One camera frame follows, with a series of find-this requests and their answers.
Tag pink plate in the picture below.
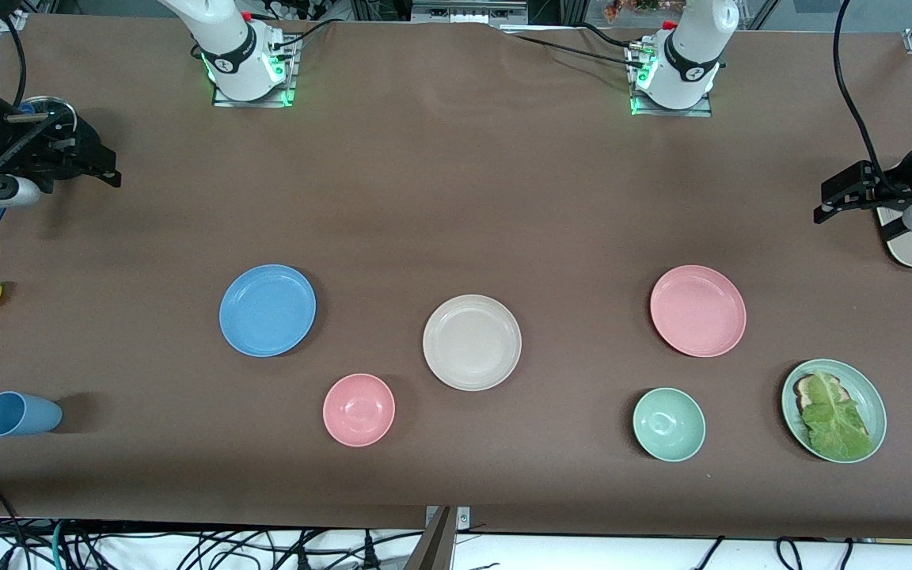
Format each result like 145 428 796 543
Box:
649 264 747 359

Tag blue plate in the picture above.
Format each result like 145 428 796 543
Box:
219 264 317 358

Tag glass lid blue knob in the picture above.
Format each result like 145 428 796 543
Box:
15 95 78 139

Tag toast slice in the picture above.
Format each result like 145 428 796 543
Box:
793 374 846 414

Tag green plate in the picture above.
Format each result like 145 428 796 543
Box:
781 359 888 465

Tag green lettuce leaf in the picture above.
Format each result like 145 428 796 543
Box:
800 370 872 461

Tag blue plastic cup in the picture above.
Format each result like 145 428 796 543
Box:
0 391 63 438

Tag orange artificial flowers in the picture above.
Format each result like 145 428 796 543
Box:
602 0 688 22

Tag small green bowl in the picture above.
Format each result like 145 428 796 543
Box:
633 387 706 462

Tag small pink bowl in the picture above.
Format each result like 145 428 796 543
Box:
322 373 396 448

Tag brown table cloth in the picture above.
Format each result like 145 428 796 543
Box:
0 14 912 541

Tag beige plate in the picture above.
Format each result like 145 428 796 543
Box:
423 294 523 392

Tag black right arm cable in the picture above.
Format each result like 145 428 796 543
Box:
0 9 73 191

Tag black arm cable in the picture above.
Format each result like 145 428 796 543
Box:
0 9 73 191
833 0 902 197

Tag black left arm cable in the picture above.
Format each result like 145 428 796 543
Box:
833 0 902 197

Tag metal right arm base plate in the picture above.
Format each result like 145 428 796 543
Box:
211 36 299 108

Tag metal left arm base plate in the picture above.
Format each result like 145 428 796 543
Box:
628 44 713 119

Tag black base cable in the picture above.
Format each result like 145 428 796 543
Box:
272 19 346 50
503 32 640 70
571 21 637 53

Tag grey metal bracket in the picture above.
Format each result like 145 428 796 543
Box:
424 505 473 530

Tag grey slanted post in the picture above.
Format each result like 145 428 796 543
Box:
404 507 458 570

